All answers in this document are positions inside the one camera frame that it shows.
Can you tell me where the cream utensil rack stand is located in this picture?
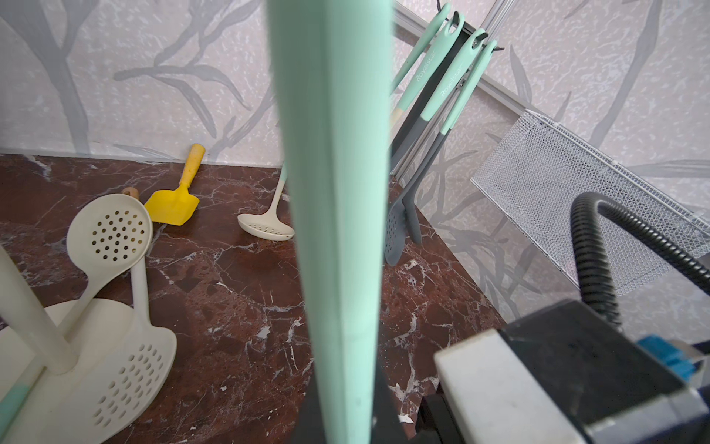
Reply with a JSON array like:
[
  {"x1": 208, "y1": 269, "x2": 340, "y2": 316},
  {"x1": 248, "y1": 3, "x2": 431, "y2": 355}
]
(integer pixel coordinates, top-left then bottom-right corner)
[{"x1": 1, "y1": 240, "x2": 146, "y2": 436}]

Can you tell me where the large cream skimmer green handle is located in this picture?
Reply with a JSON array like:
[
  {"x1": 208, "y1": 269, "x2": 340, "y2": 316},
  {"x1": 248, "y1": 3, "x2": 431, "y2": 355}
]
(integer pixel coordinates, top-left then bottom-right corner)
[{"x1": 390, "y1": 11, "x2": 465, "y2": 130}]

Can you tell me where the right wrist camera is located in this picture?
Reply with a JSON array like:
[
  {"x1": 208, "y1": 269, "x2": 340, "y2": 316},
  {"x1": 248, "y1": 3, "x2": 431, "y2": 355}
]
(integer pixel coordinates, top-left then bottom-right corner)
[{"x1": 434, "y1": 300, "x2": 709, "y2": 443}]

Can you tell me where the dark grey utensil rack stand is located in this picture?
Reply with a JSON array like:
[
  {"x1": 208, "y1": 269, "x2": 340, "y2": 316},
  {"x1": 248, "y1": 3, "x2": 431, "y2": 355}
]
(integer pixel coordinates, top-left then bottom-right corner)
[{"x1": 390, "y1": 13, "x2": 497, "y2": 169}]

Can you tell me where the small cream skimmer green handle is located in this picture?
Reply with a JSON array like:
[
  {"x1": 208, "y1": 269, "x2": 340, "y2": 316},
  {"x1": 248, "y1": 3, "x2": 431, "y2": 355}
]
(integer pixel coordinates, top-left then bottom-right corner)
[{"x1": 238, "y1": 164, "x2": 295, "y2": 242}]

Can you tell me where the cream slotted spatula wooden handle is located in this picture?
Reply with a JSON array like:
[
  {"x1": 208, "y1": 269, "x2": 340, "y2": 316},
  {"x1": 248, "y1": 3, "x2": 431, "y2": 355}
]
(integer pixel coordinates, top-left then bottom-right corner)
[{"x1": 2, "y1": 187, "x2": 179, "y2": 444}]

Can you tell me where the white wire mesh basket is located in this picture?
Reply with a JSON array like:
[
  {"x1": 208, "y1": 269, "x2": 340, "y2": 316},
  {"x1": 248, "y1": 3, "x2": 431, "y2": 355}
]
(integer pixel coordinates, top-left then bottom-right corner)
[{"x1": 470, "y1": 109, "x2": 710, "y2": 298}]

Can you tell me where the yellow toy shovel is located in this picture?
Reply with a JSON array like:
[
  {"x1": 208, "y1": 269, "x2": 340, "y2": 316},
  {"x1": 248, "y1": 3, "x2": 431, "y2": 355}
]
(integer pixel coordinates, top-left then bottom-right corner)
[{"x1": 145, "y1": 144, "x2": 205, "y2": 226}]

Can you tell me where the cream skimmer leaning on rack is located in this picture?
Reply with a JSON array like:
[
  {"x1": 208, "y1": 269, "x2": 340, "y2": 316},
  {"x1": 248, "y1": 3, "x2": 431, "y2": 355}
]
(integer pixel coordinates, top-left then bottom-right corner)
[{"x1": 0, "y1": 192, "x2": 155, "y2": 440}]

